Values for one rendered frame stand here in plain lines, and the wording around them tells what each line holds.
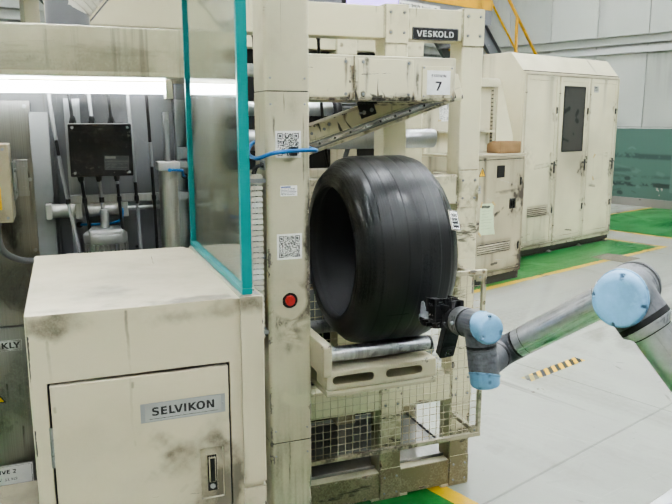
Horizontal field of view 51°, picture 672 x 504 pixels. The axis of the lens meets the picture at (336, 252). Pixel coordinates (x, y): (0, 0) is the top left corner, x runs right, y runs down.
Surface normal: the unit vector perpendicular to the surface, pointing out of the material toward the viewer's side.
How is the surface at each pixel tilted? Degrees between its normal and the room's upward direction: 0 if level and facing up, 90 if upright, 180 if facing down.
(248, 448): 90
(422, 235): 73
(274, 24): 90
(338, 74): 90
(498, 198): 90
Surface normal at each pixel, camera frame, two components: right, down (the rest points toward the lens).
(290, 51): 0.36, 0.18
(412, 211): 0.31, -0.33
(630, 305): -0.63, 0.04
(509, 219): 0.64, 0.14
